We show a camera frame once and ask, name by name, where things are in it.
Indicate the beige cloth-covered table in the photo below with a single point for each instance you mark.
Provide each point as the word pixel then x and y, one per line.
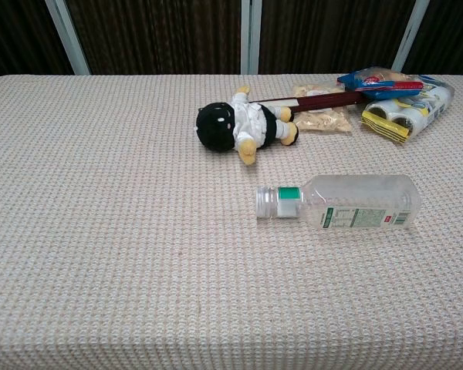
pixel 139 250

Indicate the translucent white bottle cap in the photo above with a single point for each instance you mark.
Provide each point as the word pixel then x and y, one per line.
pixel 266 202

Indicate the yellow white tape roll pack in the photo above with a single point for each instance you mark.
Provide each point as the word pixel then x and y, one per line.
pixel 413 112

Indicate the blue bread snack bag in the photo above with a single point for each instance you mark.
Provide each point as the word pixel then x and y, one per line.
pixel 374 85

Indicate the clear bag beige snacks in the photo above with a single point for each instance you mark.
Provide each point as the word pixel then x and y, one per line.
pixel 324 119

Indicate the transparent plastic bottle green label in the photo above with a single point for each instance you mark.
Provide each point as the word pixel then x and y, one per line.
pixel 351 196

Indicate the plush doll black head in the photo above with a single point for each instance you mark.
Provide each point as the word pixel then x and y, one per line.
pixel 216 127

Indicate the long dark red box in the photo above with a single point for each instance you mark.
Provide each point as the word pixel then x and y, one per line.
pixel 324 101

